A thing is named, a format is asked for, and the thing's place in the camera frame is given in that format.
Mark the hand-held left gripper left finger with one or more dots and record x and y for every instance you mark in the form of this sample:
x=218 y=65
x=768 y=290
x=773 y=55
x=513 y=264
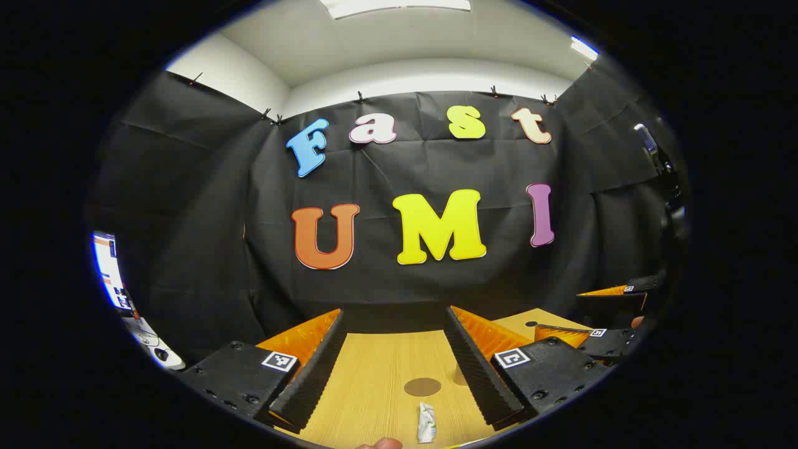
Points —
x=315 y=380

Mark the round brown coaster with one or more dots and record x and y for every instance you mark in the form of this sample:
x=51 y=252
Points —
x=422 y=386

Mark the computer monitor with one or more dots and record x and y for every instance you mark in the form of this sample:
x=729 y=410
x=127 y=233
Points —
x=109 y=271

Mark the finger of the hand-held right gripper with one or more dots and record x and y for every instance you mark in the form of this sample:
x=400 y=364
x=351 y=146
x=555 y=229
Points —
x=617 y=344
x=642 y=285

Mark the black backdrop cloth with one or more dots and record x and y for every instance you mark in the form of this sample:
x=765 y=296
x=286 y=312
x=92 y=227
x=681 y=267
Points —
x=206 y=218

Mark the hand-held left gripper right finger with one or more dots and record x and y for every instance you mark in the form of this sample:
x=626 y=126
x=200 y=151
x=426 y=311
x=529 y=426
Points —
x=477 y=374

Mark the ceiling light panel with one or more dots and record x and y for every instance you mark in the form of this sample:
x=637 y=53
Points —
x=584 y=48
x=399 y=5

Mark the white toothpaste tube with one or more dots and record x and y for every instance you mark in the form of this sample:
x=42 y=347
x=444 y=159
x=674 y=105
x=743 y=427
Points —
x=426 y=423

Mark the wooden desktop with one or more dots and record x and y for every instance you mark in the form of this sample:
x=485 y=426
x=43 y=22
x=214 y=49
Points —
x=374 y=374

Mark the row of small black clips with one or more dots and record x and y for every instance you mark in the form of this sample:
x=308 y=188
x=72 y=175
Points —
x=360 y=98

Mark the white side desk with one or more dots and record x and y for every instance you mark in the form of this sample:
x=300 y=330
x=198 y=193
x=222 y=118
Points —
x=146 y=340

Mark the black computer mouse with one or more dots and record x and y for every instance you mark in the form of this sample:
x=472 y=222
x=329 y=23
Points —
x=161 y=354

